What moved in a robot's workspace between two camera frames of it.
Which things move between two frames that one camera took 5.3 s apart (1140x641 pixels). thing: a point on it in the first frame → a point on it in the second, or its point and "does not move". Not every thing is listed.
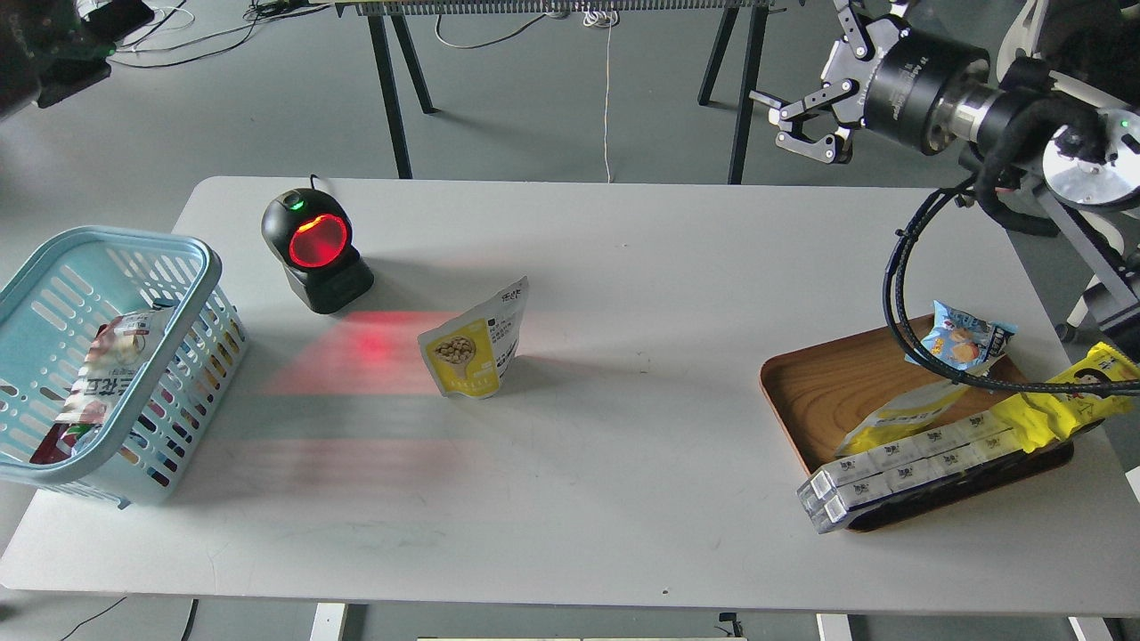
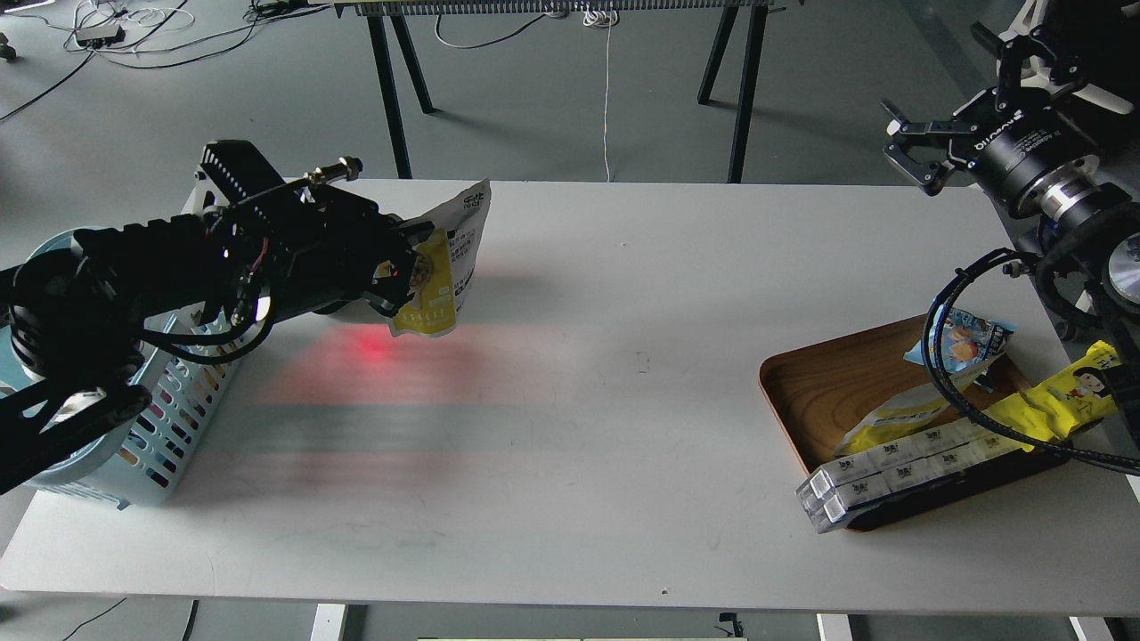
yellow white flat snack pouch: [903, 415] does not move
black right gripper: [901, 77] → [1024, 146]
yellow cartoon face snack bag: [1038, 419] does not move
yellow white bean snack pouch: [472, 351] → [443, 261]
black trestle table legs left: [377, 24] does not move
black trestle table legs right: [735, 170] does not move
